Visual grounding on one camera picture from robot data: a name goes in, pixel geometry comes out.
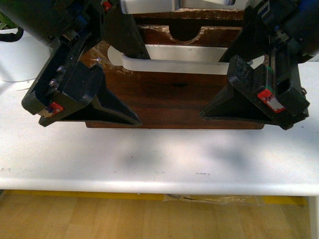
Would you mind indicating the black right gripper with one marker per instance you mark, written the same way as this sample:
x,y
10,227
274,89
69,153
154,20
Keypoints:
x,y
280,29

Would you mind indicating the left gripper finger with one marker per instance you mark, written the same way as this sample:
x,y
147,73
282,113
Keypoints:
x,y
121,32

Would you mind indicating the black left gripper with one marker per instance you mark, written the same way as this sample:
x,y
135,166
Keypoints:
x,y
66,89

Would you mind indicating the wooden drawer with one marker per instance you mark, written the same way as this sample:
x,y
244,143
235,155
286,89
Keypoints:
x,y
208,36
171,100

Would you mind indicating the green striped spider plant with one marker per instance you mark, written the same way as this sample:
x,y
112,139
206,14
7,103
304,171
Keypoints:
x,y
6,22

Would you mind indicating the white drawer handle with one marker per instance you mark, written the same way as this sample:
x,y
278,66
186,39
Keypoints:
x,y
174,59

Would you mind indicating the dark wooden drawer cabinet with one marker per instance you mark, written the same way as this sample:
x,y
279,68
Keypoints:
x,y
184,24

